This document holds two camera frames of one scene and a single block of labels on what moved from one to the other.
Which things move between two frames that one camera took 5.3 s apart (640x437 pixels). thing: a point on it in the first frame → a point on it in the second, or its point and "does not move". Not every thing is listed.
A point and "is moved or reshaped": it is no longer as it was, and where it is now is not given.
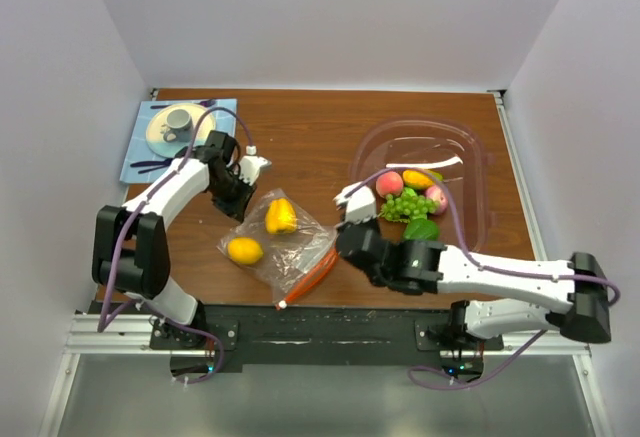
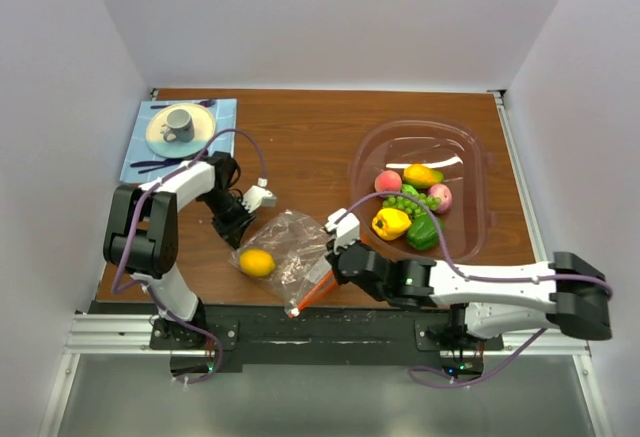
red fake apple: (389, 182) does not move
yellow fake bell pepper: (280, 216) → (391, 223)
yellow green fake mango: (420, 179) does not move
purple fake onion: (439, 197) does not move
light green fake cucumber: (409, 193) does not move
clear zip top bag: (282, 244) is moved or reshaped
